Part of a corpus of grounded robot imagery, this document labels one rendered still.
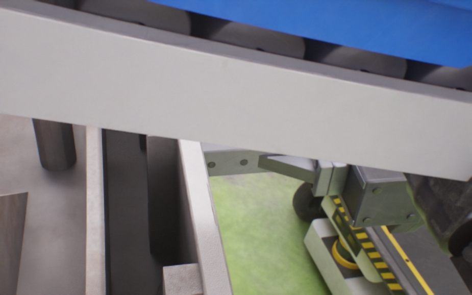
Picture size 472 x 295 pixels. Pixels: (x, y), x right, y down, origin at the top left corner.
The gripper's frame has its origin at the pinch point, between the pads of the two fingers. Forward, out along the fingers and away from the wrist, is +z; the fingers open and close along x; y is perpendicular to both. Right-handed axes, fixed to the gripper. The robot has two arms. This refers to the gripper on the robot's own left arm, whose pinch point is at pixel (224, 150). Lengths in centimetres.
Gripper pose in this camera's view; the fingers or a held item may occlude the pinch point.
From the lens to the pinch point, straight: 44.7
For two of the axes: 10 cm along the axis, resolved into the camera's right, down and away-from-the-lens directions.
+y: 0.7, -7.5, -6.6
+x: 1.8, 6.6, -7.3
